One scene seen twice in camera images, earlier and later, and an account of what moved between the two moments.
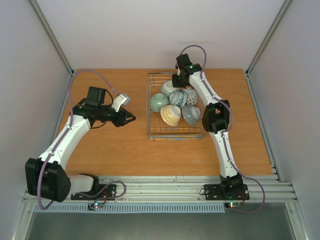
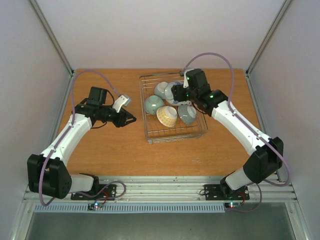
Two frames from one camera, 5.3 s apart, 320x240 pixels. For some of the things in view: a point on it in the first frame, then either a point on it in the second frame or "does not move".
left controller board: x=92 y=206 does not move
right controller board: x=231 y=205 does not move
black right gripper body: x=175 y=82 → x=179 y=93
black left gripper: x=123 y=114 does not move
